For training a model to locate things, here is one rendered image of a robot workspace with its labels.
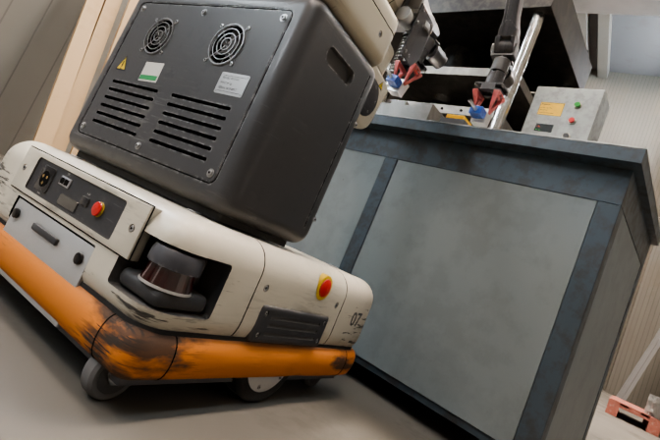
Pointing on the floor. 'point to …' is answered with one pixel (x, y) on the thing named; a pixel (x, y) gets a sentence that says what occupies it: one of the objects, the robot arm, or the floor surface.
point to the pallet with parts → (639, 412)
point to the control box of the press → (568, 113)
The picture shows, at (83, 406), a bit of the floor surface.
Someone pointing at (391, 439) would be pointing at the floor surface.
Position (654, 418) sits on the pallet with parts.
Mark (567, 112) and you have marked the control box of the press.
